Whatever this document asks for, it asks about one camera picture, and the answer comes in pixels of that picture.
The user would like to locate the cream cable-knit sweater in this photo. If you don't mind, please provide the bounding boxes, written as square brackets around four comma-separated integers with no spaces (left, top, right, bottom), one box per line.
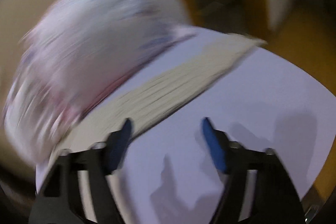
[50,34,266,162]

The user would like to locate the white bed sheet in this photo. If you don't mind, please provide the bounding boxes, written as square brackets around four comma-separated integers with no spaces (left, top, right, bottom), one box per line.
[35,28,336,224]

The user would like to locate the pink floral pillow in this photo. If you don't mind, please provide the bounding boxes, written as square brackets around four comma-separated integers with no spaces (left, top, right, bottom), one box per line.
[4,0,194,165]

